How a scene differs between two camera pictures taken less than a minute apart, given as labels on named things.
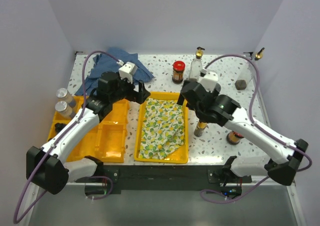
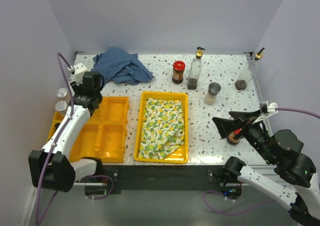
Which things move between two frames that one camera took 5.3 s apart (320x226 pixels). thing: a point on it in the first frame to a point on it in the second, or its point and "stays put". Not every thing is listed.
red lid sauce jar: [178, 68] stays put
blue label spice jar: [62, 94] stays put
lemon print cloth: [163, 130] stays put
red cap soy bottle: [233, 138] stays put
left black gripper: [140, 96] to [76, 88]
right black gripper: [181, 99] to [225, 126]
